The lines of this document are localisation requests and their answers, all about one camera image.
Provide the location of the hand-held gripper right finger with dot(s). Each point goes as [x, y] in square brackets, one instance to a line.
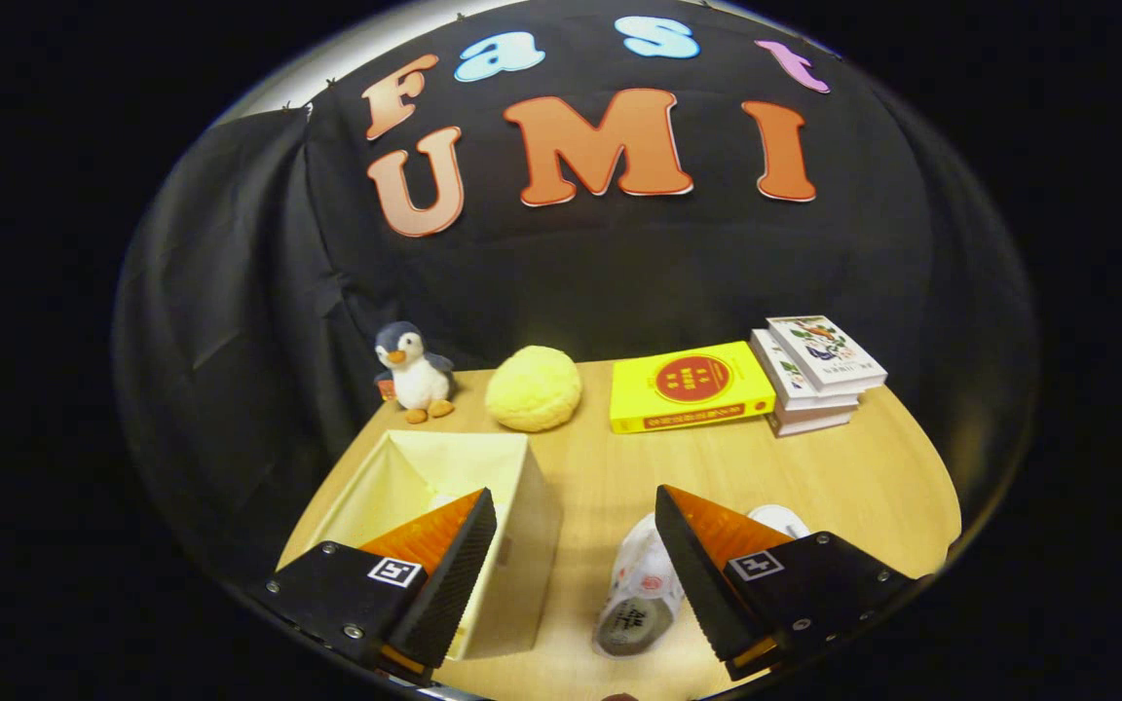
[692, 584]

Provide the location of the brown edged book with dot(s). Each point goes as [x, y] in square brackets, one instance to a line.
[814, 421]

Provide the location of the black backdrop cloth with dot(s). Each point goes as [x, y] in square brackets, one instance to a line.
[619, 273]

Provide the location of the white canvas shoe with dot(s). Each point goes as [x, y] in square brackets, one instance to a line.
[639, 584]
[780, 518]

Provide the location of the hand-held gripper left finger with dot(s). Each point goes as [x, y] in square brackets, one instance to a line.
[454, 584]

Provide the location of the white cover book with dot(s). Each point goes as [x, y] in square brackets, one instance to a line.
[785, 385]

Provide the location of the beige fabric storage box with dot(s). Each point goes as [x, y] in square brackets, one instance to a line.
[522, 545]

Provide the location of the penguin plush toy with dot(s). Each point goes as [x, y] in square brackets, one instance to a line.
[417, 380]

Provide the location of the yellow book with red circle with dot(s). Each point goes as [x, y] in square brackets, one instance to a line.
[639, 389]

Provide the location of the floral cover book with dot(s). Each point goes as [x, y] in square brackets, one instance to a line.
[829, 350]

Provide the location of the yellow plush ball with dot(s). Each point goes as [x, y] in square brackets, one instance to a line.
[534, 389]

